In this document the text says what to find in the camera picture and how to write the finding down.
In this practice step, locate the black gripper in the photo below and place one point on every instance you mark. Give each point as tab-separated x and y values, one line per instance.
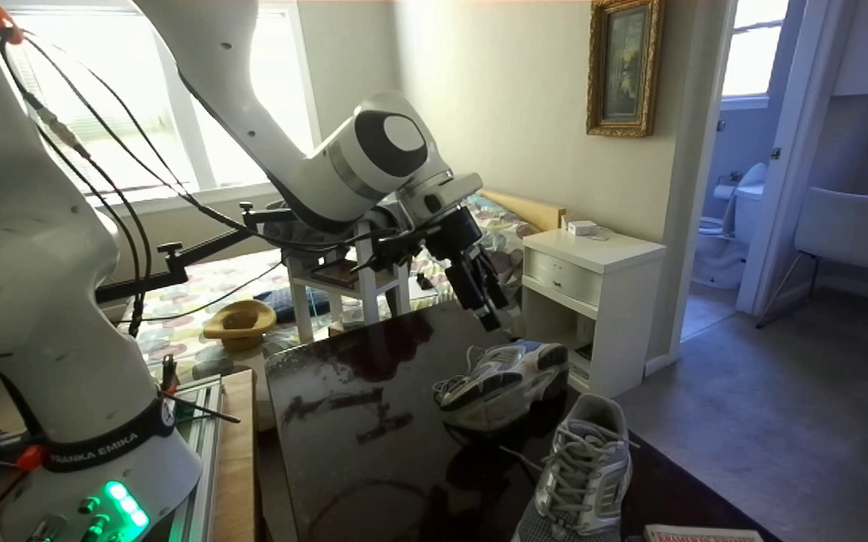
460	243

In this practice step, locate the blue grey running shoe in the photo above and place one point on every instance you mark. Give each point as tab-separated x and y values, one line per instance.
505	380
580	470

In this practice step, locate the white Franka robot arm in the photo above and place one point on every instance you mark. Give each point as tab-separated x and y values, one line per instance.
32	281

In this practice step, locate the small pale box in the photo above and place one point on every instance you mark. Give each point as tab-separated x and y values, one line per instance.
585	229

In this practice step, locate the white nightstand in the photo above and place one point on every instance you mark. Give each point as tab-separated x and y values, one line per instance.
623	303

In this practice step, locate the small white stool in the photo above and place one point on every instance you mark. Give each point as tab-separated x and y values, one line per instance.
298	304

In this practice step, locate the grey bag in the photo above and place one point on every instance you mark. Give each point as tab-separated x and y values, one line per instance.
298	240

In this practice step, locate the yellow bowl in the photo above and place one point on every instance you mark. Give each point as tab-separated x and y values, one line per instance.
239	325

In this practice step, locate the gold framed painting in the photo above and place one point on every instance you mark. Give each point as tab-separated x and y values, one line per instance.
620	62

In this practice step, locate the white toilet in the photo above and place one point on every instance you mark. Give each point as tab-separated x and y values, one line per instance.
744	200

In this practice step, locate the pale flat item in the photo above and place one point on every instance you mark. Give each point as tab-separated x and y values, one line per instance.
700	535

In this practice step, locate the white door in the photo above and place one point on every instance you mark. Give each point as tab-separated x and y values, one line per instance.
796	122

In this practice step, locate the small bright window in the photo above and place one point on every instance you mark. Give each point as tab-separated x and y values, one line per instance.
755	49

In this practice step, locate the large bright window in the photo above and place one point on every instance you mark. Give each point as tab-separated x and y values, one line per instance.
132	122

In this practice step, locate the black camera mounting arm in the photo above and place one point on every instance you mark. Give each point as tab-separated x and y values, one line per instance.
208	247

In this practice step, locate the aluminium profile rail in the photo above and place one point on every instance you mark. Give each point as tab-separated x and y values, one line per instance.
202	470

